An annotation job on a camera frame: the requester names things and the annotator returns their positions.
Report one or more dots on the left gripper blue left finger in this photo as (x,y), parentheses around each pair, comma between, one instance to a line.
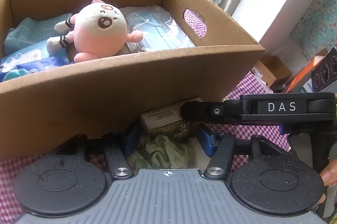
(133,136)

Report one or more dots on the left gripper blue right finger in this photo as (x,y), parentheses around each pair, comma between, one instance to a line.
(208,140)

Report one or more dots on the green fabric scrunchie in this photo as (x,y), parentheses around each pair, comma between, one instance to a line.
(161,153)

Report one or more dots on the clear bag blue masks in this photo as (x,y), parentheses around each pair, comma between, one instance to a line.
(160,30)

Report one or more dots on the pink round plush toy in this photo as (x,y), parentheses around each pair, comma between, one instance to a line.
(98,30)

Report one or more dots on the blue face mask pack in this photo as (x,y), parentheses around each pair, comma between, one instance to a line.
(34,52)

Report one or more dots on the dark blue wipes pack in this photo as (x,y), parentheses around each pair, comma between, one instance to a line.
(30,68)

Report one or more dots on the teal towel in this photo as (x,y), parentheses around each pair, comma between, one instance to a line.
(31,31)

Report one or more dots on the person right hand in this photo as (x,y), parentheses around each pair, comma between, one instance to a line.
(329,174)

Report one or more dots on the orange black product box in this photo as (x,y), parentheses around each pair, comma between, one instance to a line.
(302,82)

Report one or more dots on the brown cardboard box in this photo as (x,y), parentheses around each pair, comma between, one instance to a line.
(42,110)

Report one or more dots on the small open cardboard box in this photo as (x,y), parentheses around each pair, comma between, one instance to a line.
(271,70)

